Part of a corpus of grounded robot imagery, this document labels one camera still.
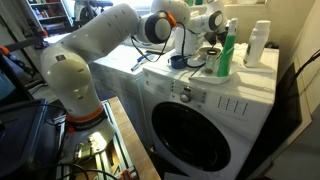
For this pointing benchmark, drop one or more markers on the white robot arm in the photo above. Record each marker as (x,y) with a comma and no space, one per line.
(64,64)

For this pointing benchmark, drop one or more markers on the small glass jar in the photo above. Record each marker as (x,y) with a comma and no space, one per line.
(210,61)

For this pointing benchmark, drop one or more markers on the white bowl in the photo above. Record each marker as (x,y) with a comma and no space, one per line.
(203,51)

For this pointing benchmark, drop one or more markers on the white tray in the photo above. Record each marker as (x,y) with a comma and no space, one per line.
(203,75)

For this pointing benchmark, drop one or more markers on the white plastic bottle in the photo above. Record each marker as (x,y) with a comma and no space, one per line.
(256,43)

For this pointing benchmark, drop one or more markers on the white top-load dryer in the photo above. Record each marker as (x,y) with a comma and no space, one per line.
(112,75)

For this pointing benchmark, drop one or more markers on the dark blue storage bin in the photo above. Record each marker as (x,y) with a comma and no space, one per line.
(21,125)

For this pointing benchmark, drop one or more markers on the blue white brush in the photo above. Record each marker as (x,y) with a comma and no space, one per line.
(142,59)

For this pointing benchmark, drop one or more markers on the green spray bottle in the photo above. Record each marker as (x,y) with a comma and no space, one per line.
(228,49)

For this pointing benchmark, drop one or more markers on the wooden bench top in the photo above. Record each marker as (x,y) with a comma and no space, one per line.
(135,148)

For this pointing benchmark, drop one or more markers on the bookshelf with books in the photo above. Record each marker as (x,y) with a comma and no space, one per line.
(49,14)

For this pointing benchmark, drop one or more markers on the white front-load washing machine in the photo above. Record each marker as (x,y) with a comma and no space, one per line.
(207,130)

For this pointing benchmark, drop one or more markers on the white napkin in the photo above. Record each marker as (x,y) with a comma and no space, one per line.
(239,52)

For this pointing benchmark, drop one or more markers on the blue measuring cup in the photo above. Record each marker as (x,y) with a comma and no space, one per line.
(177,62)

